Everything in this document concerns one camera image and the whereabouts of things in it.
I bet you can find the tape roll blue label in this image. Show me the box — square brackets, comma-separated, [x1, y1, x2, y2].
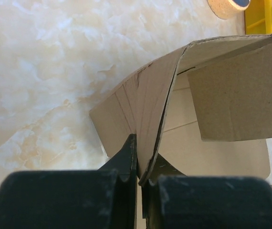
[207, 0, 250, 20]

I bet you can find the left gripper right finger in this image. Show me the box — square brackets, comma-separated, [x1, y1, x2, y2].
[142, 156, 272, 229]

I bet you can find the brown cardboard box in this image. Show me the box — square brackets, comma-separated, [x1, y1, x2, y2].
[90, 34, 272, 185]

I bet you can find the yellow plastic basket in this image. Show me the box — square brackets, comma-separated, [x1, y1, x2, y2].
[244, 0, 272, 35]

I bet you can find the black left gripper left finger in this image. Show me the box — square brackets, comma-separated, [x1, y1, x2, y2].
[0, 134, 137, 229]

